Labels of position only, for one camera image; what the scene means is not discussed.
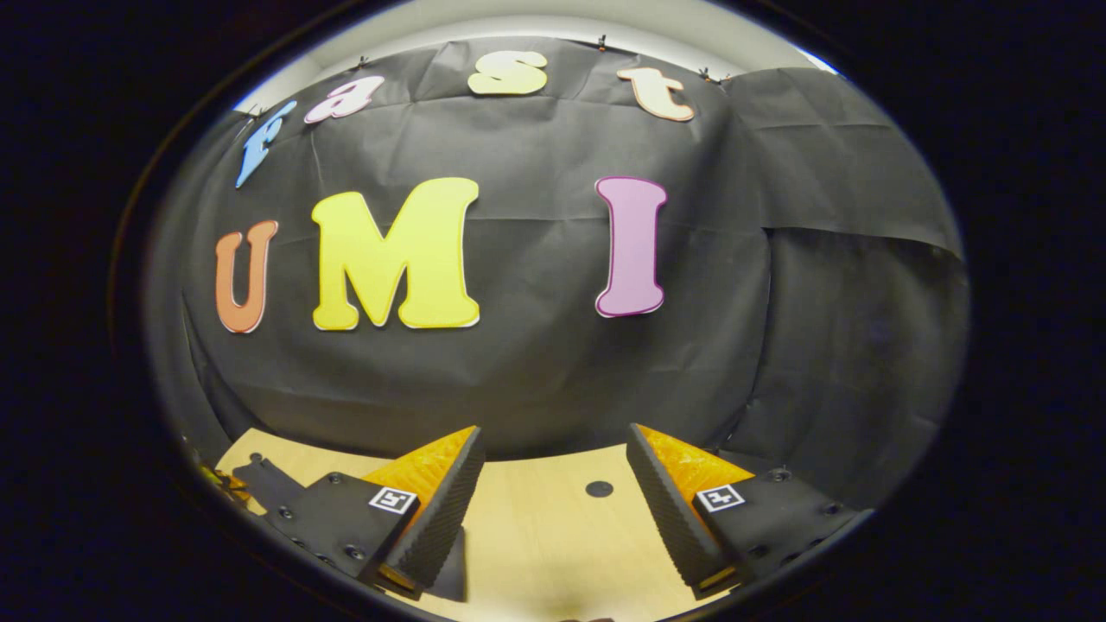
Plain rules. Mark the black table grommet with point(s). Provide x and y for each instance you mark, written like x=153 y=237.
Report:
x=599 y=488

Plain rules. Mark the black backdrop cloth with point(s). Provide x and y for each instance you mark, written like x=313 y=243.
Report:
x=536 y=380

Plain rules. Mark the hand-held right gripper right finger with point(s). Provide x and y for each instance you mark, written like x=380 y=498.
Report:
x=670 y=518

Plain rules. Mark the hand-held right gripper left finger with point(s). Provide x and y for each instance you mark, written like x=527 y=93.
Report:
x=441 y=518

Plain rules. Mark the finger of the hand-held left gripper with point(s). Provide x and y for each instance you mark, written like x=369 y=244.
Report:
x=263 y=484

